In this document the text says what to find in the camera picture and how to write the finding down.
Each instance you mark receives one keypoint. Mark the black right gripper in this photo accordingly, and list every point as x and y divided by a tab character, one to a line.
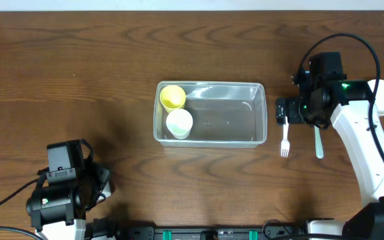
281	111

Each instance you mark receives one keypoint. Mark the white cup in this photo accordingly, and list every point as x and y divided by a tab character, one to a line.
179	122

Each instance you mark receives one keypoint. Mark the yellow cup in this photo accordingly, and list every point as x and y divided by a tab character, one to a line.
172	97

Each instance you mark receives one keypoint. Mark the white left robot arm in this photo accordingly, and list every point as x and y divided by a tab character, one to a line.
60	230

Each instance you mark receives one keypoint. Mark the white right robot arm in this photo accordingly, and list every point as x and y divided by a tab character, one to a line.
329	99

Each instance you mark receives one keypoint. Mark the clear plastic container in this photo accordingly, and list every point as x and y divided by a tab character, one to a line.
225	114

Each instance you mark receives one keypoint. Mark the mint green plastic spoon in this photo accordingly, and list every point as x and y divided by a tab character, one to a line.
318	144

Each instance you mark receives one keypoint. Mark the pink plastic fork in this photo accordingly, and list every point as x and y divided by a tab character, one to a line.
285	144

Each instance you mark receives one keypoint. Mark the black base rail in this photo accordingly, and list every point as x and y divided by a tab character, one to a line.
267	231

